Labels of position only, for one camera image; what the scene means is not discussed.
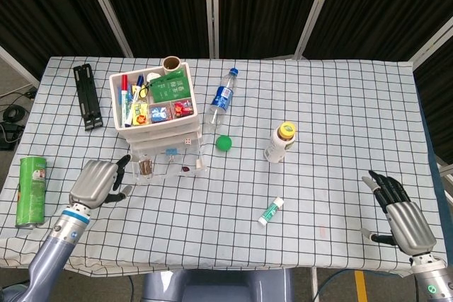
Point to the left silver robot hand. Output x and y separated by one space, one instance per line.
93 183

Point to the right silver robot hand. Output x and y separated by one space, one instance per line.
408 224

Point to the clear plastic drawer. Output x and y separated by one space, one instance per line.
159 133
166 171

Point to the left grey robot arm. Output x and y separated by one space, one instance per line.
53 249

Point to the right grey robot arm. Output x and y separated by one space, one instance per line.
433 279

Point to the white plastic drawer organizer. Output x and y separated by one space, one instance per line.
115 104

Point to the blue binder clip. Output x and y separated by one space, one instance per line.
171 152

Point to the brown rectangular block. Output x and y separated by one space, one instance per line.
145 167

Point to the green chip can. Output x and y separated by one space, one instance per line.
32 192

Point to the yellow lion snack packet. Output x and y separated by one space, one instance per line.
140 114

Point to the black folding stand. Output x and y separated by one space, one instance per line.
87 97

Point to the red cap whiteboard marker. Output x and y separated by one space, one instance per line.
124 100

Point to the blue snack packet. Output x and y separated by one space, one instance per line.
159 114

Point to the blue cap marker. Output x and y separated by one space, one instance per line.
137 90

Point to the small white cork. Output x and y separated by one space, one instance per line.
198 164

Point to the white table leg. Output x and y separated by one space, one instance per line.
314 284

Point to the red snack packet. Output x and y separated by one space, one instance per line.
182 108

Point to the white round object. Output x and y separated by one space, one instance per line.
153 76

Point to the green tea packet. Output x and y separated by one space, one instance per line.
170 88

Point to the green foam ball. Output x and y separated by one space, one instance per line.
224 143

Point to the blue checkered tablecloth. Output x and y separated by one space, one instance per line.
318 121

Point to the green white glue stick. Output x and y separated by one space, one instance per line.
270 211

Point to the white drink bottle yellow cap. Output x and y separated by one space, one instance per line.
277 148

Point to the clear water bottle blue label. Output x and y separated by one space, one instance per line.
221 98

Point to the grey robot torso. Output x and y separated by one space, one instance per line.
212 286

